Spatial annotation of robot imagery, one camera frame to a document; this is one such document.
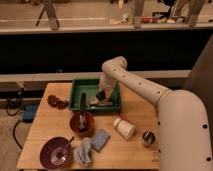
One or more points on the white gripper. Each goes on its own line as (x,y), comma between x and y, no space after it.
(106,86)

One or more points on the blue box on floor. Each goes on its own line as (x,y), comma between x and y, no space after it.
(30,113)

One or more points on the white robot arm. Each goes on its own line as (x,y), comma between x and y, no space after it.
(183,128)

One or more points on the small metal cup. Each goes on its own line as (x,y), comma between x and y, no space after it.
(148,138)

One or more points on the metal spoon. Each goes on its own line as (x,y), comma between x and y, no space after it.
(59,155)

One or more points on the blue-grey cloth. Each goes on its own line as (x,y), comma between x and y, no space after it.
(83,151)

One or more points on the green plastic tray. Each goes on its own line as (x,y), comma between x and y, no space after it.
(90,87)

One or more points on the blue sponge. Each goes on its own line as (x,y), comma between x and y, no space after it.
(100,139)

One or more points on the red bowl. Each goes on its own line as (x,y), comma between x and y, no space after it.
(74,125)

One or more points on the black brush in bowl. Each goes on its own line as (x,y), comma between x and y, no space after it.
(82,108)

